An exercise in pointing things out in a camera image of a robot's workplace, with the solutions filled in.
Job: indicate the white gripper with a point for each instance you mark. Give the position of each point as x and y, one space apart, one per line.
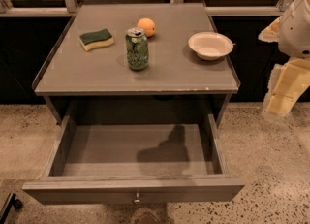
295 32

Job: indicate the green soda can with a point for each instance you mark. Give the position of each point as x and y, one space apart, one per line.
137 49

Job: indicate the metal drawer knob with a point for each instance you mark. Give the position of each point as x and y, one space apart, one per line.
137 199

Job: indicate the open grey top drawer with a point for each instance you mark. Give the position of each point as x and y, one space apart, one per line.
109 164

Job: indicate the white bowl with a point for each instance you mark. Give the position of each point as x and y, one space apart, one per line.
210 46

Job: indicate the orange fruit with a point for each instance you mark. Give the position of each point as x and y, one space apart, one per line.
148 25

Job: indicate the green yellow sponge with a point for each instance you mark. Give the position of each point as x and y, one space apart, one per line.
96 39

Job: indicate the grey cabinet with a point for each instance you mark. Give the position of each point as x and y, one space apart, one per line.
173 68

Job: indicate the black caster wheel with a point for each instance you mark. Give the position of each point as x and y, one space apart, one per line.
15 202

